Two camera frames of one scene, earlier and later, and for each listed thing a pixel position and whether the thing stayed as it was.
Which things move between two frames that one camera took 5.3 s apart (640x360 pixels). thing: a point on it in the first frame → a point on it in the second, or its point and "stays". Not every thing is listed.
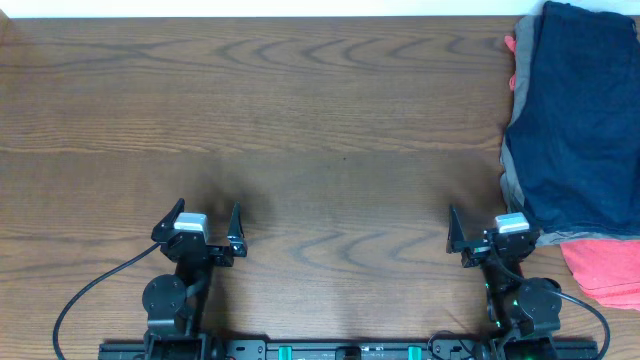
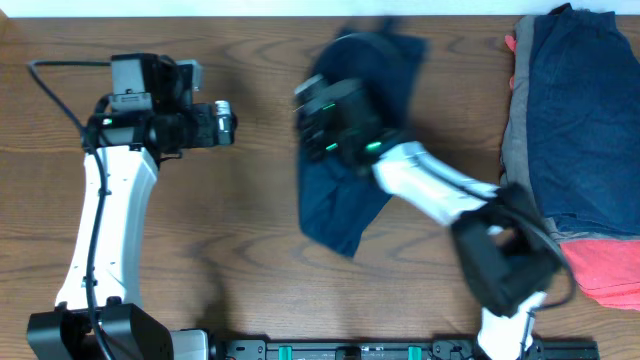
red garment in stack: x=605 y=272 stays
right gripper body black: x=476 y=255 → x=321 y=144
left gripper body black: x=220 y=260 → x=195 y=128
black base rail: x=293 y=349 stays
